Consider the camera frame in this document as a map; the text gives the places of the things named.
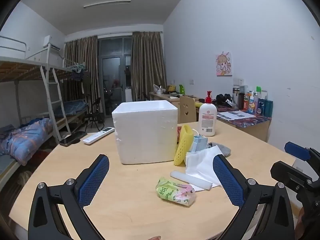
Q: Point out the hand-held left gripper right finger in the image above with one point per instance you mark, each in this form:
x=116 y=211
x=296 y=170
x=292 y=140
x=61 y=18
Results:
x=230 y=180

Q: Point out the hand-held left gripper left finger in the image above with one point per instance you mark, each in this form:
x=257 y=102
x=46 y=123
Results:
x=93 y=180

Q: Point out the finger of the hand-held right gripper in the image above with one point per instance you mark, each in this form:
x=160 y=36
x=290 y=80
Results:
x=282 y=171
x=296 y=150

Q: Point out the grey sock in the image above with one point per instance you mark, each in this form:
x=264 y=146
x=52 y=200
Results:
x=222 y=148

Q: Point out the white tissue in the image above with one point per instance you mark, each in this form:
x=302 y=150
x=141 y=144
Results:
x=200 y=162

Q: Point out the white foam strip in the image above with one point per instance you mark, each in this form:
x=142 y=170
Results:
x=185 y=177

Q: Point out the blue face mask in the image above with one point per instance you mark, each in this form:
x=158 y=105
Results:
x=198 y=142

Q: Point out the white foam box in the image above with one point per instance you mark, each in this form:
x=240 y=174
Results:
x=145 y=135

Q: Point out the white remote control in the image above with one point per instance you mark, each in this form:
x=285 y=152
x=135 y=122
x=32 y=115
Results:
x=98 y=135

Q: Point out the black smartphone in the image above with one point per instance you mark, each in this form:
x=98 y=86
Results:
x=72 y=138

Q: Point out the desk with patterned cloth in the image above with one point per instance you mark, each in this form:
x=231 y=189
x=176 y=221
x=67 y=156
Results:
x=250 y=123

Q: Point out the white bottle with green cap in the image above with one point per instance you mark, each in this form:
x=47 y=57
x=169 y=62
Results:
x=257 y=100

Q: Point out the black folding chair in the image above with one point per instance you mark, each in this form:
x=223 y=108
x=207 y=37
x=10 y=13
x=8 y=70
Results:
x=93 y=116

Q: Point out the white pump lotion bottle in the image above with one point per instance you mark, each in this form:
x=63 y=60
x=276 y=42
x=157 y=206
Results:
x=207 y=120

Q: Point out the printed paper sheets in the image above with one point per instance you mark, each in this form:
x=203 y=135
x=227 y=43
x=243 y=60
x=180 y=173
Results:
x=235 y=115

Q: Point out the orange carton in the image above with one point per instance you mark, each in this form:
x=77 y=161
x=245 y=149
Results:
x=246 y=102

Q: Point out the red wet wipes packet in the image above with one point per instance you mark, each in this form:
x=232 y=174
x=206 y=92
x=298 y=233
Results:
x=178 y=132

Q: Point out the dark thermos flask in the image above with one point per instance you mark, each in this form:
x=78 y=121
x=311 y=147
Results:
x=241 y=101

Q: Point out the blue plaid mattress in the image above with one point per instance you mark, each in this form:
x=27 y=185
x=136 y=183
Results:
x=72 y=107

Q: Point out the blue patterned blanket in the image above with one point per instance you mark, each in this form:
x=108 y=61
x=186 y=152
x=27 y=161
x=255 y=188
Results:
x=27 y=135

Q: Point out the silver thermos flask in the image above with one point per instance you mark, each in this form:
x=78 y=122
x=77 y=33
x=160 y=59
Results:
x=235 y=97

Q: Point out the wooden chair with smiley cutout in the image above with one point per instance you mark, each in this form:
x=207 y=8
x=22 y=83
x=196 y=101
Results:
x=187 y=110

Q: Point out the small yellow cloth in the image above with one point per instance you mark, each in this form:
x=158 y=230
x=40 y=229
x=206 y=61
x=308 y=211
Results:
x=198 y=103

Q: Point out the white bunk bed ladder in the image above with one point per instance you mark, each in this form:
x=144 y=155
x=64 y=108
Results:
x=56 y=102

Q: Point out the white cabinet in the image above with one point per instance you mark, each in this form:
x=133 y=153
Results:
x=128 y=94

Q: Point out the dark hanging clothes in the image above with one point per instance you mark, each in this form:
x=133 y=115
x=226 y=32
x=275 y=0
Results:
x=86 y=82

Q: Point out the glass balcony door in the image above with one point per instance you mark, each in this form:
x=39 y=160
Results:
x=111 y=80

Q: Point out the light wooden desk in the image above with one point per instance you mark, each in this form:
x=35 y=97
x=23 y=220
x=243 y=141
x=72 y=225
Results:
x=162 y=97

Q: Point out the yellow bag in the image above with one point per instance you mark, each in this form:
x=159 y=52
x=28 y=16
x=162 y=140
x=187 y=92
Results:
x=171 y=88

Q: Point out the white metal bunk bed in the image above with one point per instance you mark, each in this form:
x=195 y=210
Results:
x=15 y=70
x=65 y=74

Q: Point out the teal clothes hanger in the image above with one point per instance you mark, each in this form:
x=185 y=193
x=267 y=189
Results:
x=77 y=67

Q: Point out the brown curtain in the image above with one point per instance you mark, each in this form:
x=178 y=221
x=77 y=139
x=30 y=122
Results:
x=80 y=55
x=148 y=65

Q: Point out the white air conditioner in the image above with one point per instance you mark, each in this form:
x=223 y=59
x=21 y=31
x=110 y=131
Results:
x=50 y=42

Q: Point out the ceiling tube light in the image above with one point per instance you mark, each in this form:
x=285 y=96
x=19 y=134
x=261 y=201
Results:
x=107 y=3

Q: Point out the white wall socket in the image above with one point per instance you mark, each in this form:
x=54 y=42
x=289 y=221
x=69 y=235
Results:
x=238 y=81

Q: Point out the pink cartoon wall poster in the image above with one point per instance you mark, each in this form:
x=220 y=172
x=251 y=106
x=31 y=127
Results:
x=223 y=63

